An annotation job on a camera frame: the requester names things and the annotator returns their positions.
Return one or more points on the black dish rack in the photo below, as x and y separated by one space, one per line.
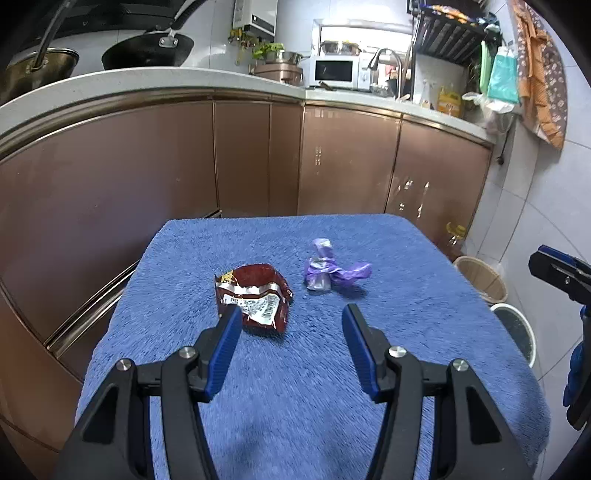
443 32

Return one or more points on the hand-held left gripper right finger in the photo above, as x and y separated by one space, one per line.
360 350

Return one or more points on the white kitchen countertop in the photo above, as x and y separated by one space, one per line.
184 76

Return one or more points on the copper-coloured cooker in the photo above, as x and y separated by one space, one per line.
277 74

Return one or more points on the orange patterned apron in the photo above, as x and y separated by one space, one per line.
540 78

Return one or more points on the black wok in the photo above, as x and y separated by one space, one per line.
143 53

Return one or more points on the yellow detergent bottle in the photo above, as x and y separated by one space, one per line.
450 104

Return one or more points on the black bin liner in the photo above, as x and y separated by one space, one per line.
515 327

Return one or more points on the white microwave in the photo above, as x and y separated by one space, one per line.
332 71

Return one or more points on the white round bin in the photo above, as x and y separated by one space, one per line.
501 308

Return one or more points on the beige wood-look bin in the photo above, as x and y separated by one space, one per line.
480 277

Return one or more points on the teal plastic bag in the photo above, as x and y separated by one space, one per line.
503 78

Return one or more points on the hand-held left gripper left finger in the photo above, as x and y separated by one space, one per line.
226 350

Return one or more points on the brown kitchen cabinets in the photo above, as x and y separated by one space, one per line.
138 175

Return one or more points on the white water heater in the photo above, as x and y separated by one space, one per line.
254 14

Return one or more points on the blue fuzzy towel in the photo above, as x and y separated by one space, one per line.
286 415

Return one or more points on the green hanging cloth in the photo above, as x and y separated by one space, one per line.
484 69

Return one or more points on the dark red snack bag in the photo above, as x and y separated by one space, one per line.
258 281

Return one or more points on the chrome faucet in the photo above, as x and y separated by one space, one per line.
388 51

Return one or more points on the white spray bottle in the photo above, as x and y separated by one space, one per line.
427 99

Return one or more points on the white plastic bag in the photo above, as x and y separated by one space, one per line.
489 108

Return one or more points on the green potted plant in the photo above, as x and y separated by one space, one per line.
268 50

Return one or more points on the yellow-capped oil bottle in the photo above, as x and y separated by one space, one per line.
455 244

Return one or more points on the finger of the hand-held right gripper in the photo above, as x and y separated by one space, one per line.
579 369
554 270

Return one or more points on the purple wrapper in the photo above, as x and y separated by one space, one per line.
323 272

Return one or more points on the black range hood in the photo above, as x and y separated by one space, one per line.
115 14

